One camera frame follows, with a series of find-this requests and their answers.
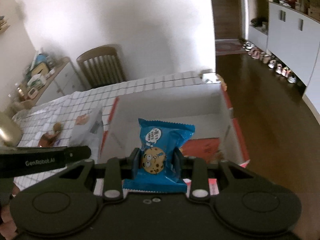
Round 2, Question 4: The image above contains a large white snack bag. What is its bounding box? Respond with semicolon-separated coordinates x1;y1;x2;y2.
68;104;104;163

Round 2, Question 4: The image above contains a white red cardboard box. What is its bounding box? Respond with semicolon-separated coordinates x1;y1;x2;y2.
99;84;249;165

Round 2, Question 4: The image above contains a row of shoes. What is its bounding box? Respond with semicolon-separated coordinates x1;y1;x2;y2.
239;38;302;85

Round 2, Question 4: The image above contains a stool with clutter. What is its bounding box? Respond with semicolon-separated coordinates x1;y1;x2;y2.
199;69;227;92

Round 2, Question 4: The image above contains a round brown pastry packet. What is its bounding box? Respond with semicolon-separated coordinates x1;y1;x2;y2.
49;122;63;136

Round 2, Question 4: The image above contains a brown wooden door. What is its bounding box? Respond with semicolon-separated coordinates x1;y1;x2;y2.
211;0;241;40

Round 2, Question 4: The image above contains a brown wooden chair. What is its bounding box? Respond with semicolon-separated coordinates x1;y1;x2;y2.
76;46;127;88

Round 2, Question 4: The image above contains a white drawer sideboard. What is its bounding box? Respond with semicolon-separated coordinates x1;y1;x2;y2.
13;57;85;106

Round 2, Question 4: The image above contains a blue cookie snack packet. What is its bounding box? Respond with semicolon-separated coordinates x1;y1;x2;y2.
123;118;195;193

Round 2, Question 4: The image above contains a dark red foil snack bag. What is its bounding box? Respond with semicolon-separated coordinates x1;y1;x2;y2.
37;132;60;147

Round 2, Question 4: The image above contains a patterned door mat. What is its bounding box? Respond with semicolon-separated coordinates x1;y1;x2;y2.
215;39;246;56

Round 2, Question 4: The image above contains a white wall cabinet unit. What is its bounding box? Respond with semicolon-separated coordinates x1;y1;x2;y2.
247;0;319;119

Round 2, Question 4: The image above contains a white grid tablecloth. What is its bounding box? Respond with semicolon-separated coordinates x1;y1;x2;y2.
12;70;208;192

